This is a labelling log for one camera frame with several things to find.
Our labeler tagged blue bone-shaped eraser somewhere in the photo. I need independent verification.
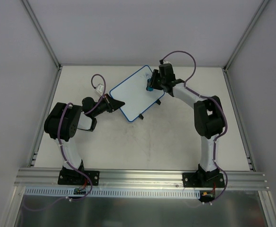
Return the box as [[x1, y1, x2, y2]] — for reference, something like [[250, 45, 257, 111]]
[[146, 79, 153, 91]]

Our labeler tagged blue-framed whiteboard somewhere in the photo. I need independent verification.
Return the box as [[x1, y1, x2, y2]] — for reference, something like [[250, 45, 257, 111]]
[[109, 65, 165, 122]]

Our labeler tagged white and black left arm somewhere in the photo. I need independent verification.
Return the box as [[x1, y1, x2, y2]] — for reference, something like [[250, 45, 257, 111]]
[[44, 94, 125, 184]]

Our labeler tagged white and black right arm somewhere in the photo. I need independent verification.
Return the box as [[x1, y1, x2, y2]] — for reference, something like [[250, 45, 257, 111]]
[[147, 63, 228, 188]]

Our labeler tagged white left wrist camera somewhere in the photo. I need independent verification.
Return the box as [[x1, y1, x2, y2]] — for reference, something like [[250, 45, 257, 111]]
[[95, 84, 105, 96]]

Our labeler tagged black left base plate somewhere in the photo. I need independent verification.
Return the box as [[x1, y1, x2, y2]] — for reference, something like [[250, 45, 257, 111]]
[[57, 169, 100, 186]]

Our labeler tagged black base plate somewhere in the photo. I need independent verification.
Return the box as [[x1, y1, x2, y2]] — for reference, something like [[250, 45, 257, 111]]
[[182, 172, 225, 188], [57, 169, 100, 186]]

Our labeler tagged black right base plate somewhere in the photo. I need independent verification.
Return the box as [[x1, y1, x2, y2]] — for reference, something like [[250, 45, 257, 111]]
[[182, 172, 225, 188]]

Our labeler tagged white slotted cable duct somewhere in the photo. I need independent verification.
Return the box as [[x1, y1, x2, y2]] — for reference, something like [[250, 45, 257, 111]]
[[24, 187, 201, 199]]

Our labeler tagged aluminium mounting rail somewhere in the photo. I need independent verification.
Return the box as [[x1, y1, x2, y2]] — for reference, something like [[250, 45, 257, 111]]
[[14, 168, 270, 191]]

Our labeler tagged aluminium frame post left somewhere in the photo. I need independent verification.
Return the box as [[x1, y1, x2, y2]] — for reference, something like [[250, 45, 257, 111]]
[[20, 0, 61, 69]]

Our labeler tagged aluminium frame post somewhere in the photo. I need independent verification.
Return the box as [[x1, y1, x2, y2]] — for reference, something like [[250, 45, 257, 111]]
[[20, 0, 61, 69], [223, 0, 271, 71]]

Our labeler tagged aluminium frame post right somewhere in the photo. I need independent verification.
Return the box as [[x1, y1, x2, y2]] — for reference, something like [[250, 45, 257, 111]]
[[223, 0, 271, 71]]

